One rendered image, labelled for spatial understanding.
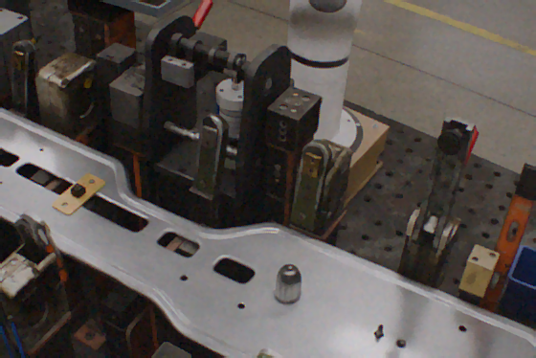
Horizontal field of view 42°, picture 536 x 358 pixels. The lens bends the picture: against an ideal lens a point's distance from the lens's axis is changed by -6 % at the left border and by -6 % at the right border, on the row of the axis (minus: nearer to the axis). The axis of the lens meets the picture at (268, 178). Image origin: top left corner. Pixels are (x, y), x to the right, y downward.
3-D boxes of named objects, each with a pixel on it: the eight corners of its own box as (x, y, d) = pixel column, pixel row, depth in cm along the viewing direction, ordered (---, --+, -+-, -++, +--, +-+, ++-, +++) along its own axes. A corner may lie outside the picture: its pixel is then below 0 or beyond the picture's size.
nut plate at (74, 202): (69, 216, 100) (68, 210, 99) (50, 206, 101) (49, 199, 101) (106, 183, 106) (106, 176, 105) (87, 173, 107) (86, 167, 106)
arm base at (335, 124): (289, 91, 159) (296, 16, 147) (369, 122, 153) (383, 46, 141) (244, 137, 146) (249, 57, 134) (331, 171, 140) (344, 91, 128)
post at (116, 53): (116, 234, 140) (94, 53, 114) (131, 218, 143) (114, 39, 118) (136, 243, 138) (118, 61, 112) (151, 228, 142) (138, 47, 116)
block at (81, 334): (73, 337, 121) (43, 212, 102) (119, 289, 129) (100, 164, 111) (97, 351, 119) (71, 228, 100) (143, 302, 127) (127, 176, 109)
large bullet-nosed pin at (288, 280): (269, 304, 92) (272, 269, 88) (281, 288, 94) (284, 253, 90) (291, 315, 91) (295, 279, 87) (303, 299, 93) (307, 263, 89)
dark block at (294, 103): (256, 306, 128) (266, 107, 101) (277, 281, 133) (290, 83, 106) (281, 319, 126) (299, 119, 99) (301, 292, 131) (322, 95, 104)
